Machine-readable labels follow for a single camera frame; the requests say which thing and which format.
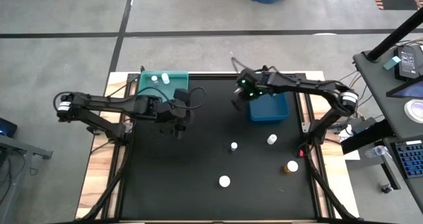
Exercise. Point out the teal plastic bin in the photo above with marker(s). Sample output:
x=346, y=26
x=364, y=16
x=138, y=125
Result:
x=172, y=82

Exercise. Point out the black clamp knob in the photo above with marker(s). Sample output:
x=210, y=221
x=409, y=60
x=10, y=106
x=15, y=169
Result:
x=142, y=68

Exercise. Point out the blue plastic bin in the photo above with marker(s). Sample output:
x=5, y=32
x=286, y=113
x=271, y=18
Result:
x=269, y=110

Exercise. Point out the white paper sheet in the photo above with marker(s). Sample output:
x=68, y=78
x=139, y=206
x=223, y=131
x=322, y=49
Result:
x=352, y=155

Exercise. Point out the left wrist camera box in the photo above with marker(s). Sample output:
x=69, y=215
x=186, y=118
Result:
x=181, y=94

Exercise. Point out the black metal pole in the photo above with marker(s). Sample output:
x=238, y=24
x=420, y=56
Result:
x=396, y=35

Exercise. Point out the black flat bar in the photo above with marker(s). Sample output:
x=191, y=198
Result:
x=367, y=136

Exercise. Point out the backlit black keyboard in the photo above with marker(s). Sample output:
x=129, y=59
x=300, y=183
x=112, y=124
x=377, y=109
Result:
x=412, y=158

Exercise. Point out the blue-lit screen device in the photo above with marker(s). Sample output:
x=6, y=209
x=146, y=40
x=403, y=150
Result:
x=6, y=127

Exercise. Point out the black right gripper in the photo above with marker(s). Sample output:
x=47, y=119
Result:
x=254, y=85

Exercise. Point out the clear bottle small white cap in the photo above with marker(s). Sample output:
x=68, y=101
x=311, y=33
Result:
x=154, y=79
x=234, y=146

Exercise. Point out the grey metal cart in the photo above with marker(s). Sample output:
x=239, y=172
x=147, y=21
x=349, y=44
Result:
x=20, y=151

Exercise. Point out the black table mat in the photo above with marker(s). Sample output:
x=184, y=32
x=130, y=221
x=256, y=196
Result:
x=185, y=201

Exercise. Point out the clear plastic bottle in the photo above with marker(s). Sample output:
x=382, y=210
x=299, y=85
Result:
x=376, y=151

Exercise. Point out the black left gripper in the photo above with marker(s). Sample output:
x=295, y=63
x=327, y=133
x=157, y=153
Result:
x=173, y=113

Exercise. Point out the small teal box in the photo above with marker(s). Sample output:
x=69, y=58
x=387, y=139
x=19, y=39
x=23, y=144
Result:
x=392, y=62

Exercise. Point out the amber bottle wide white cap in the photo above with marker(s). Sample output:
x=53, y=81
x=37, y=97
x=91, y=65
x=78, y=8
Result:
x=291, y=166

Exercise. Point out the grey side desk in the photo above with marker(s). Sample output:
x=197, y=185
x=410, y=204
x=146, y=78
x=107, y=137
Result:
x=376, y=85

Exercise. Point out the black caster wheel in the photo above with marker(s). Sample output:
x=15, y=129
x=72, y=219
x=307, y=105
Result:
x=387, y=188

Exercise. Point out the white bottle wide embossed cap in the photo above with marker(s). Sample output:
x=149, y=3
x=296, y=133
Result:
x=224, y=181

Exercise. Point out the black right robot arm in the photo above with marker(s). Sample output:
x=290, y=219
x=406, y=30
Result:
x=307, y=85

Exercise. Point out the white round disc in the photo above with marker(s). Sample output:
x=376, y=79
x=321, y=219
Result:
x=415, y=111

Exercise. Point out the dark tablet screen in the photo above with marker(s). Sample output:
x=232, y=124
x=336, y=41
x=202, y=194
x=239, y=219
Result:
x=408, y=90

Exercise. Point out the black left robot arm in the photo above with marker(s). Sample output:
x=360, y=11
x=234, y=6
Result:
x=109, y=103

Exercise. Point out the black power adapter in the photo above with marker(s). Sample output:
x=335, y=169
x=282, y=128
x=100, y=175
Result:
x=408, y=63

